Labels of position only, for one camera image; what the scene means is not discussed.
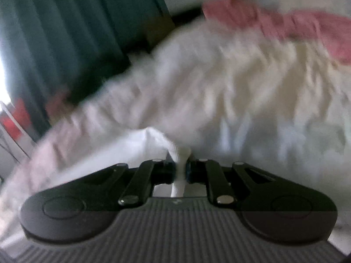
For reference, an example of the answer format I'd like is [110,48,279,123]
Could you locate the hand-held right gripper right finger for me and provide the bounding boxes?
[186,158,309,206]

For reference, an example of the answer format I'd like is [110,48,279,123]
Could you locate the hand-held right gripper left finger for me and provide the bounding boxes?
[47,159,176,208]

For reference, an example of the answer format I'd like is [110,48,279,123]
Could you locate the cream pants with black stripe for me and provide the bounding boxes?
[49,127,192,198]

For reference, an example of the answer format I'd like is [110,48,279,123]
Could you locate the pastel bed sheet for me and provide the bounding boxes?
[0,16,351,255]

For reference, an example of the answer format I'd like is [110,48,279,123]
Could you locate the silver tripod stand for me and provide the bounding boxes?
[0,101,31,166]

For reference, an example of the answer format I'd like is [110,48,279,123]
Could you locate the red bag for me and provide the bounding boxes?
[0,98,31,141]

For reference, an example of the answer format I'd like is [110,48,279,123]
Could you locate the large pink blanket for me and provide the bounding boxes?
[201,0,351,65]

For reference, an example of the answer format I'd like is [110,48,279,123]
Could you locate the teal curtain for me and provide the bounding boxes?
[0,0,172,143]

